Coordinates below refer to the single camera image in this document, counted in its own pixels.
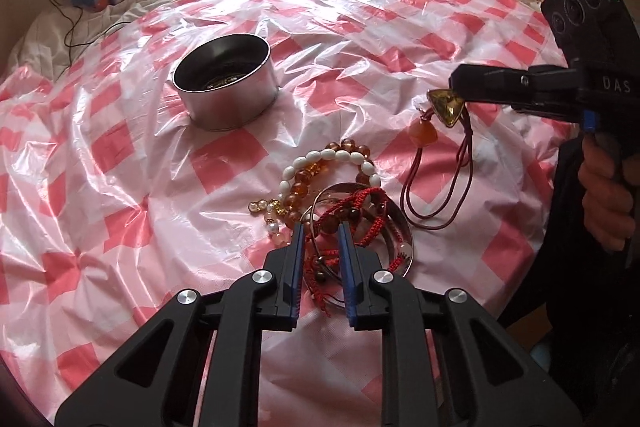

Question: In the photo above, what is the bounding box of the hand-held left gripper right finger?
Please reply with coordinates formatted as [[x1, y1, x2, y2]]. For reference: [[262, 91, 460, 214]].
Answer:
[[337, 223, 583, 427]]

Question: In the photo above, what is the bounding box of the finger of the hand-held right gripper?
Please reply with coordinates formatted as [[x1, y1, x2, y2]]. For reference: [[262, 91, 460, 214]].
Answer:
[[448, 64, 538, 104]]

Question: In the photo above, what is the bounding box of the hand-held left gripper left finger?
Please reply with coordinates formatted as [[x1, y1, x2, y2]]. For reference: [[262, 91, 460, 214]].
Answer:
[[54, 222, 307, 427]]

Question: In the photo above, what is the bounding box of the gold pendant cord necklace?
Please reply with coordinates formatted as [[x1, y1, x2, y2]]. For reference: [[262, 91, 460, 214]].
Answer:
[[399, 89, 477, 230]]

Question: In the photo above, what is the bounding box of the amber bead bracelet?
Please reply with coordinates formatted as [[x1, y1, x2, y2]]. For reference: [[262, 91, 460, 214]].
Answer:
[[282, 138, 372, 230]]

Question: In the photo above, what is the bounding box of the silver bangle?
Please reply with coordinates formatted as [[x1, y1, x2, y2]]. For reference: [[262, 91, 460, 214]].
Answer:
[[307, 182, 416, 308]]

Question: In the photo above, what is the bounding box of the red braided bracelet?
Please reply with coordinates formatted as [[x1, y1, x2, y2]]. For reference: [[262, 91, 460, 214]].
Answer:
[[305, 187, 408, 318]]

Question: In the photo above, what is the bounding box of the white bead bracelet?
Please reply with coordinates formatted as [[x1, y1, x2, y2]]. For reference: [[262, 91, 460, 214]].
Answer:
[[279, 148, 382, 208]]

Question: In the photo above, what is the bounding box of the round metal tin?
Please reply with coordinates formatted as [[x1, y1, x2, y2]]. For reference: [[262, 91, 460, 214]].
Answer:
[[171, 34, 279, 131]]

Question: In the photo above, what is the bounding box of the person's right hand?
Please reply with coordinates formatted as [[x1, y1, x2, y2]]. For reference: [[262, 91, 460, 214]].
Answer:
[[577, 139, 640, 254]]

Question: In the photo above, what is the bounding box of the pink checked plastic sheet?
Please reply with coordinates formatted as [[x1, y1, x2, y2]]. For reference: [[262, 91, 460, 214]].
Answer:
[[0, 0, 571, 427]]

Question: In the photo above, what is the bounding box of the white quilt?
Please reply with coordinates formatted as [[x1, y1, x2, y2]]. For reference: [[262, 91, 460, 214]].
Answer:
[[7, 0, 381, 78]]

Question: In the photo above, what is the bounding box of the pearl and gold bracelet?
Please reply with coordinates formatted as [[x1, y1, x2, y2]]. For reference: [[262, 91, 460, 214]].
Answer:
[[247, 198, 288, 248]]

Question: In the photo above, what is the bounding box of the black cable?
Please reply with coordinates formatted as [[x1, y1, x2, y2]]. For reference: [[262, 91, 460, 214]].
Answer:
[[36, 0, 128, 68]]

